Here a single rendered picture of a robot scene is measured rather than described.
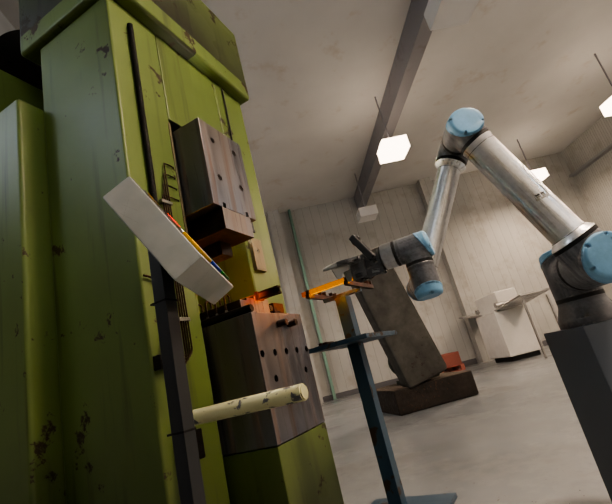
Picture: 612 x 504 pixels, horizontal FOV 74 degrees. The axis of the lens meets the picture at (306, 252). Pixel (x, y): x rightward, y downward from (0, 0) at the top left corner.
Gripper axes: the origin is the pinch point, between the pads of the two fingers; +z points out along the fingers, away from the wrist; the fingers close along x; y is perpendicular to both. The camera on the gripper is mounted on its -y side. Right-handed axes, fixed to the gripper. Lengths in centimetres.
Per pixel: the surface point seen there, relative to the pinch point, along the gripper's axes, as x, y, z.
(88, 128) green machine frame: -44, -74, 64
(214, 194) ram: -16, -41, 33
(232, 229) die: -8.2, -27.3, 32.9
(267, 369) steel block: -12.9, 29.0, 26.9
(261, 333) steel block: -12.1, 16.4, 26.9
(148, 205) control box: -72, -11, 13
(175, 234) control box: -70, -3, 8
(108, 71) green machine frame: -44, -92, 51
